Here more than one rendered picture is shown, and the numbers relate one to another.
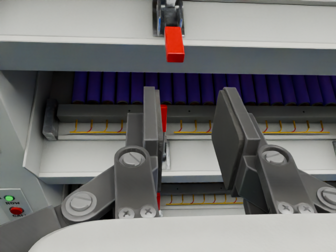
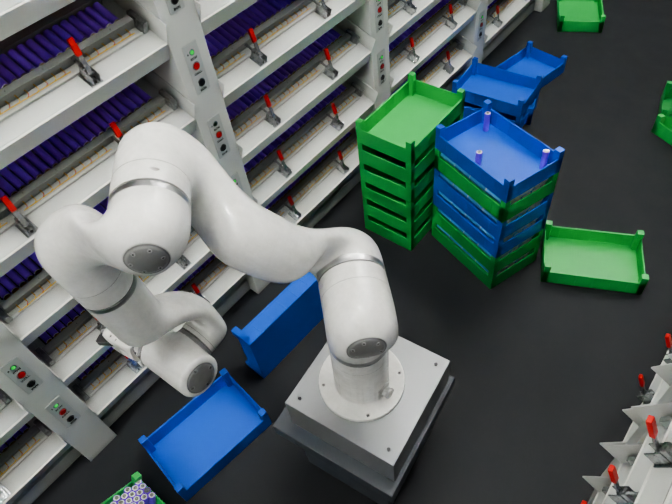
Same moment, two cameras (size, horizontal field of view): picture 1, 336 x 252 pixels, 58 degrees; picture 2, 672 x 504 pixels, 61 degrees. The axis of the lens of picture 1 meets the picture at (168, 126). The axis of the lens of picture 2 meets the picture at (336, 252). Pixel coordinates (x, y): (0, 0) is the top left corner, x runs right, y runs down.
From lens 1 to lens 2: 118 cm
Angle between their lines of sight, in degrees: 25
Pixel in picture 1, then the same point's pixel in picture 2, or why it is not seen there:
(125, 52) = (67, 305)
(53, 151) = (58, 368)
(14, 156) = (48, 378)
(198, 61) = not seen: hidden behind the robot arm
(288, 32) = not seen: hidden behind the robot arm
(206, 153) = not seen: hidden behind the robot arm
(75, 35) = (48, 313)
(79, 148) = (69, 357)
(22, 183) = (58, 391)
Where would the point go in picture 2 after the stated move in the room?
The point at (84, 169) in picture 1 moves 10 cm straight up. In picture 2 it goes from (79, 362) to (61, 341)
